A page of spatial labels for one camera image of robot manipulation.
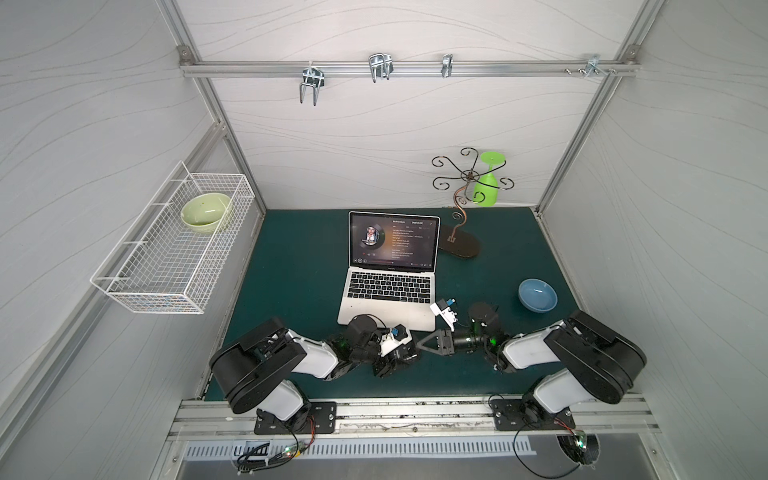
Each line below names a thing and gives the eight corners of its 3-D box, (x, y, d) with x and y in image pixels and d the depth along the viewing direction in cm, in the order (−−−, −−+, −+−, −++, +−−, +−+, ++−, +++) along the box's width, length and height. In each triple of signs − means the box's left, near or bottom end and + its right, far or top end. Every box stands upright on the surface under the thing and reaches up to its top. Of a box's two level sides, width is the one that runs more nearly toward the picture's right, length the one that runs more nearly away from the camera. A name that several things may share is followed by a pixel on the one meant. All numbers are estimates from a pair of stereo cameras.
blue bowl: (524, 313, 93) (527, 308, 91) (514, 283, 100) (518, 278, 98) (558, 313, 93) (563, 308, 91) (546, 283, 100) (550, 278, 98)
